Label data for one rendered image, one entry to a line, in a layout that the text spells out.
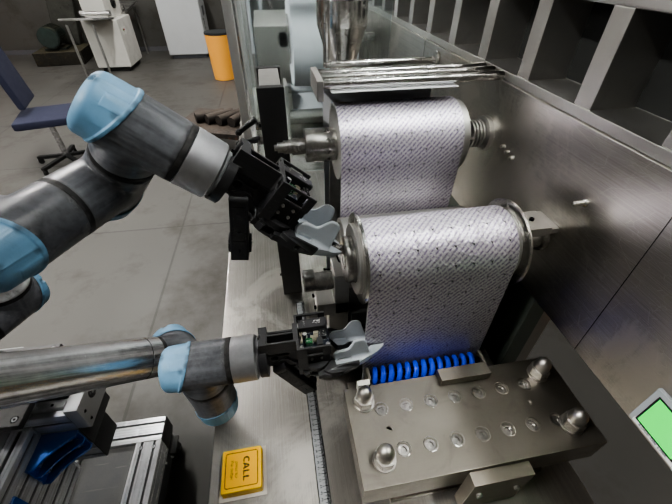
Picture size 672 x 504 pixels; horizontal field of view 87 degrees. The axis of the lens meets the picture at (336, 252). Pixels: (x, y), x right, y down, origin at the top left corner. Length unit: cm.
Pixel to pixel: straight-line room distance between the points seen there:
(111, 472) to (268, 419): 97
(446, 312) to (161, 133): 49
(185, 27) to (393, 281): 789
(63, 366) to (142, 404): 137
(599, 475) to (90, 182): 197
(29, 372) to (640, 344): 82
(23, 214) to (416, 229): 46
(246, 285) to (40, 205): 67
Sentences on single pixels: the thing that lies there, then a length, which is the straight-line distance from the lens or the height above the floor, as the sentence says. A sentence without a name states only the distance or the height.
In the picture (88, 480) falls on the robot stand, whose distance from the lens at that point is 172.
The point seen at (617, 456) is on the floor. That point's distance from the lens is 210.
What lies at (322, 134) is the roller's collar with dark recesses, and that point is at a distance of 71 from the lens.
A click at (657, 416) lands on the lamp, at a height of 119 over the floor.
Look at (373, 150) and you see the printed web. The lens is 68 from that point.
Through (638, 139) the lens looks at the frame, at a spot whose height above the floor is 145.
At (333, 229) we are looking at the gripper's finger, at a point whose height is 133.
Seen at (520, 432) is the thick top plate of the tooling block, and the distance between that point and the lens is 72.
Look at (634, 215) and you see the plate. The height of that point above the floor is 137.
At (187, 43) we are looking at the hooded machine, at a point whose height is 26.
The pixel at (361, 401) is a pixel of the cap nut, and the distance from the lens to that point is 64.
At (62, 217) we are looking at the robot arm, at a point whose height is 142.
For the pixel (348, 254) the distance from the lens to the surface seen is 54.
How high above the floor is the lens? 163
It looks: 40 degrees down
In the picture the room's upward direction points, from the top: straight up
